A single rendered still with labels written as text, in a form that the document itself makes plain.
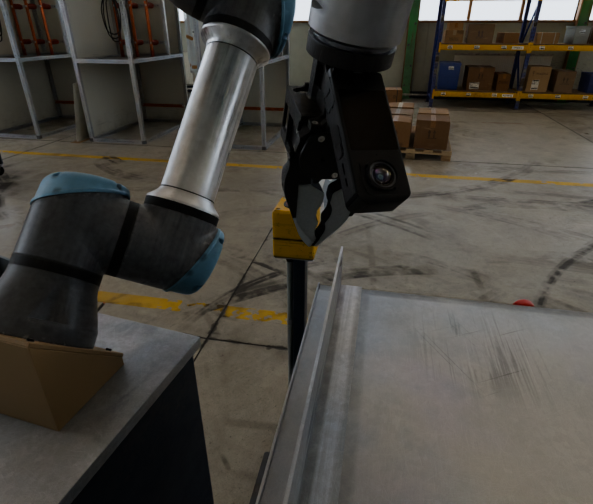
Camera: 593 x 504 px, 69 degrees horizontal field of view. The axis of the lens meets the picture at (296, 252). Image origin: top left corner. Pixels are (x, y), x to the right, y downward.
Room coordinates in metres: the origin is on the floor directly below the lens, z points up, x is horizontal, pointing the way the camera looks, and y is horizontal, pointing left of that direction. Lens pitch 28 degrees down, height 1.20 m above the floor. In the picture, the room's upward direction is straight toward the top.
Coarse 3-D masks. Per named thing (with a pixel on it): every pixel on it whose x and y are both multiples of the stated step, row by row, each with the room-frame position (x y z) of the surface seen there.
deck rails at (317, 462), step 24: (336, 288) 0.48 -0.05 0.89; (360, 288) 0.55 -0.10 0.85; (336, 312) 0.48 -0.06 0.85; (336, 336) 0.43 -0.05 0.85; (336, 360) 0.39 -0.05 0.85; (312, 384) 0.29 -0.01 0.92; (336, 384) 0.35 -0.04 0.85; (312, 408) 0.29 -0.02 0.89; (336, 408) 0.32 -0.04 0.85; (312, 432) 0.29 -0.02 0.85; (336, 432) 0.29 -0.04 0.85; (312, 456) 0.26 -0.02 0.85; (336, 456) 0.26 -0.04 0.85; (288, 480) 0.19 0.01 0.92; (312, 480) 0.24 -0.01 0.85; (336, 480) 0.24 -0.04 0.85
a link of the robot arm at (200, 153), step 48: (240, 0) 0.74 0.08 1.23; (288, 0) 0.78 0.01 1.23; (240, 48) 0.73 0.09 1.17; (192, 96) 0.70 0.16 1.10; (240, 96) 0.71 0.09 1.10; (192, 144) 0.64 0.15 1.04; (192, 192) 0.61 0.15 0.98; (144, 240) 0.54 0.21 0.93; (192, 240) 0.57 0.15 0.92; (192, 288) 0.55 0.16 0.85
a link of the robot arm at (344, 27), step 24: (312, 0) 0.37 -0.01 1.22; (336, 0) 0.34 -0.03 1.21; (360, 0) 0.34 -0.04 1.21; (384, 0) 0.34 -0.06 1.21; (408, 0) 0.35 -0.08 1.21; (312, 24) 0.36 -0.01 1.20; (336, 24) 0.35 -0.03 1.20; (360, 24) 0.34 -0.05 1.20; (384, 24) 0.34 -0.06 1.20; (360, 48) 0.35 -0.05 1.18; (384, 48) 0.35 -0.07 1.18
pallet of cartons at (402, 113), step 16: (400, 112) 4.88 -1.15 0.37; (432, 112) 4.78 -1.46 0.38; (448, 112) 4.76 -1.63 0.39; (400, 128) 4.43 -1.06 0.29; (416, 128) 4.39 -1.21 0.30; (432, 128) 4.35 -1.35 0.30; (448, 128) 4.31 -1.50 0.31; (400, 144) 4.42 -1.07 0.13; (416, 144) 4.38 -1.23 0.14; (432, 144) 4.34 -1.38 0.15; (448, 144) 4.55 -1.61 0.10; (448, 160) 4.25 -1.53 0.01
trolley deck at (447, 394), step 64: (320, 320) 0.47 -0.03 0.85; (384, 320) 0.47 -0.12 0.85; (448, 320) 0.47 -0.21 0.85; (512, 320) 0.47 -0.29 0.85; (576, 320) 0.47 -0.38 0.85; (384, 384) 0.35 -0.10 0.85; (448, 384) 0.35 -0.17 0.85; (512, 384) 0.35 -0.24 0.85; (576, 384) 0.35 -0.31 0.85; (384, 448) 0.27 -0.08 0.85; (448, 448) 0.27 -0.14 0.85; (512, 448) 0.27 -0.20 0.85; (576, 448) 0.27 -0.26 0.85
